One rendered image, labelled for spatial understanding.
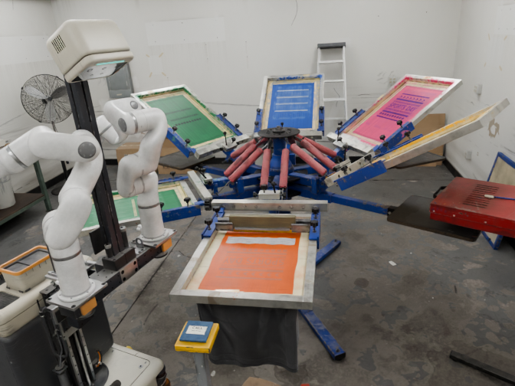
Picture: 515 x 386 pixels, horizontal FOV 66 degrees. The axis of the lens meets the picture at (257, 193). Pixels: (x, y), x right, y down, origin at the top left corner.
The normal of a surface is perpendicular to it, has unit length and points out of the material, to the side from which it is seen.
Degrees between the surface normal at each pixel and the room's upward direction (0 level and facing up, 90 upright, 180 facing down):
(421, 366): 0
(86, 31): 64
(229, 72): 90
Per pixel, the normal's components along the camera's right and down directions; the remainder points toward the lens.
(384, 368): -0.07, -0.93
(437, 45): -0.17, 0.38
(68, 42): -0.42, 0.36
